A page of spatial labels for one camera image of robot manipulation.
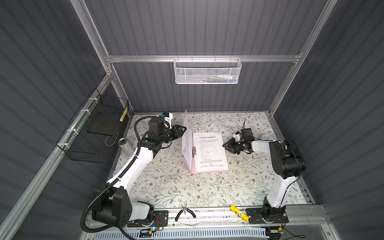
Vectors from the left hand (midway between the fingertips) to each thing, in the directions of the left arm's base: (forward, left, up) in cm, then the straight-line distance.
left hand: (186, 128), depth 79 cm
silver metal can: (-1, +36, -13) cm, 38 cm away
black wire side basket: (-3, +46, +2) cm, 46 cm away
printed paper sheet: (-3, -15, -24) cm, 29 cm away
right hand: (+2, -26, -23) cm, 35 cm away
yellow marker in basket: (+9, +34, +3) cm, 35 cm away
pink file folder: (-2, 0, -20) cm, 20 cm away
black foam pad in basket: (+3, +41, +4) cm, 41 cm away
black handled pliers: (-33, +2, -25) cm, 42 cm away
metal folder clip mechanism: (+1, -5, -25) cm, 25 cm away
